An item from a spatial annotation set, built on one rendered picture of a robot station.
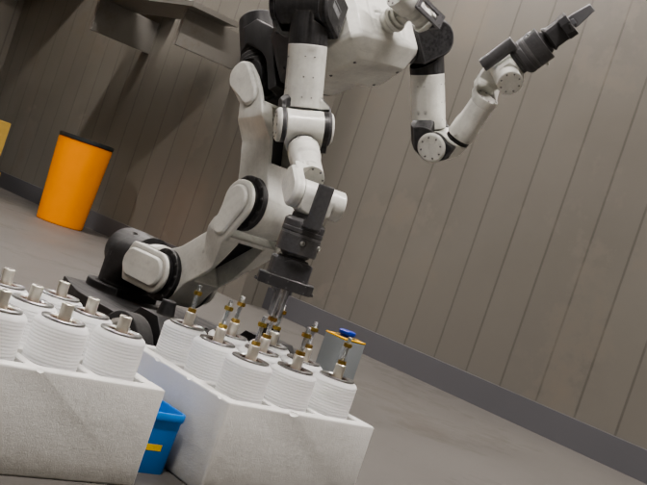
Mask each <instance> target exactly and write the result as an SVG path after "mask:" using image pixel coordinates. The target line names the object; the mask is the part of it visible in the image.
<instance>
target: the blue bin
mask: <svg viewBox="0 0 647 485"><path fill-rule="evenodd" d="M185 418H186V415H185V414H183V413H182V412H180V411H179V410H177V409H176V408H174V407H173V406H171V405H170V404H168V403H167V402H165V401H164V400H162V402H161V405H160V408H159V411H158V414H157V417H156V420H155V422H154V425H153V428H152V431H151V434H150V437H149V440H148V443H147V446H146V449H145V452H144V455H143V457H142V461H141V464H140V467H139V470H138V472H143V473H152V474H161V473H162V471H163V469H164V466H165V464H166V462H167V460H168V456H169V453H170V451H171V448H172V446H173V443H174V441H175V438H176V435H177V433H178V430H179V428H180V425H181V423H184V421H185Z"/></svg>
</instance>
